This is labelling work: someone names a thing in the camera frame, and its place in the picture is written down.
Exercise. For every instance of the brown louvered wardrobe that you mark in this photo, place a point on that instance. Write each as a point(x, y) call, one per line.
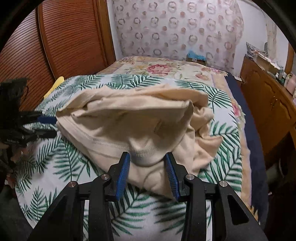
point(58, 39)

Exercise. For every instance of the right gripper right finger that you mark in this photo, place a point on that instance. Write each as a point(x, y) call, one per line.
point(231, 219)

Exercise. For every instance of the cardboard box on cabinet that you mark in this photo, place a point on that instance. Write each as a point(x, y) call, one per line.
point(265, 63)

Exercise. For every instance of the yellow plush toy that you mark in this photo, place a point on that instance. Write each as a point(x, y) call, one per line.
point(58, 82)

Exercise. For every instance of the floral bed blanket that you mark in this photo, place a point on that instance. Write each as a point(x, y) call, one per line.
point(233, 158)

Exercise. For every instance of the pink thermos bottle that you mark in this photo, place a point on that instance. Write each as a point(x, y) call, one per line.
point(290, 83)

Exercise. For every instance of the circle pattern lace curtain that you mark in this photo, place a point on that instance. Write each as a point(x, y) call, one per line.
point(171, 29)

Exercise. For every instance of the left hand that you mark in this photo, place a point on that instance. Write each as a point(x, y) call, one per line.
point(10, 154)

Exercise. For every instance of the beige t-shirt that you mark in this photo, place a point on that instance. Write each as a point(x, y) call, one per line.
point(147, 123)

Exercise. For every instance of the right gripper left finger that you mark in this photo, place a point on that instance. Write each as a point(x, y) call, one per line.
point(63, 220)

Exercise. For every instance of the blue cloth on box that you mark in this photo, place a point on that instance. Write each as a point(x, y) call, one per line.
point(193, 57)

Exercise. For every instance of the wooden sideboard cabinet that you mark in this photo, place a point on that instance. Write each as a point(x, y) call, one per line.
point(271, 106)

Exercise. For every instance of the dark blue mattress sheet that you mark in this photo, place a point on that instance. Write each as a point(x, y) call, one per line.
point(259, 188)

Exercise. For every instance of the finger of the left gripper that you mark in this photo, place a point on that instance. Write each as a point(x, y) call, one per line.
point(39, 133)
point(44, 119)

